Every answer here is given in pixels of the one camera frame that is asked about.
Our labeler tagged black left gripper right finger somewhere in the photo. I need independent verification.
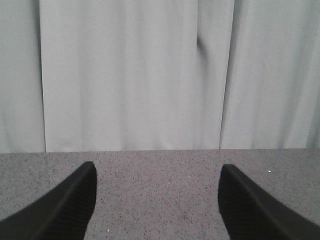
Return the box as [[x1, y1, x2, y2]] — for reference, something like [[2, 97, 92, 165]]
[[217, 164, 320, 240]]

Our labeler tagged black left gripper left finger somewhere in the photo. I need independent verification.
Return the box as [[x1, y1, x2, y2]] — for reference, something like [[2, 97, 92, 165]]
[[0, 161, 97, 240]]

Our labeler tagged grey-green pleated curtain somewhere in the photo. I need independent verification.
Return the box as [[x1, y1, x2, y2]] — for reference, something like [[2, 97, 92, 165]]
[[0, 0, 320, 153]]

